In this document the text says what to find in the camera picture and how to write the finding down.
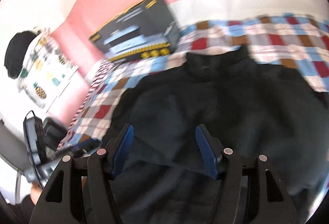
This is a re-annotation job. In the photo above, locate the pineapple print pillow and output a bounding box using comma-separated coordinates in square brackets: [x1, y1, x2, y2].
[17, 27, 79, 109]

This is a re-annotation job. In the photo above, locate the black and yellow cardboard box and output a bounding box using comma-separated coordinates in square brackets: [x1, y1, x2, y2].
[89, 0, 182, 62]

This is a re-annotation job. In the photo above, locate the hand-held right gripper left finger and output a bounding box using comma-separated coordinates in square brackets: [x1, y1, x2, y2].
[29, 124, 134, 224]

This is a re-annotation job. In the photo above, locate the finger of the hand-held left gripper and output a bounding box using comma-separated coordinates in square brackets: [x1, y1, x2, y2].
[58, 138, 102, 160]

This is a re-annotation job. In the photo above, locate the black jacket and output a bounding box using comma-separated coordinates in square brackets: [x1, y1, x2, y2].
[103, 45, 329, 224]

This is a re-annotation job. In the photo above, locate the white bed sheet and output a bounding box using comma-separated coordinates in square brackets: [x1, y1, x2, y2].
[170, 0, 327, 26]

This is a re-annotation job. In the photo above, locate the checkered blanket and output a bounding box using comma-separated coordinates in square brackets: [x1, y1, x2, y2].
[57, 14, 329, 152]

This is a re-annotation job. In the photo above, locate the black cushion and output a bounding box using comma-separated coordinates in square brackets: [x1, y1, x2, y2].
[4, 31, 36, 79]

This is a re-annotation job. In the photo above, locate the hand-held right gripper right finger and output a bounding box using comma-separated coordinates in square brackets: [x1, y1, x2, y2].
[195, 124, 300, 224]

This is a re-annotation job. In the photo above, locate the person's left hand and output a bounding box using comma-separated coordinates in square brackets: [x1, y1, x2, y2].
[30, 185, 44, 205]

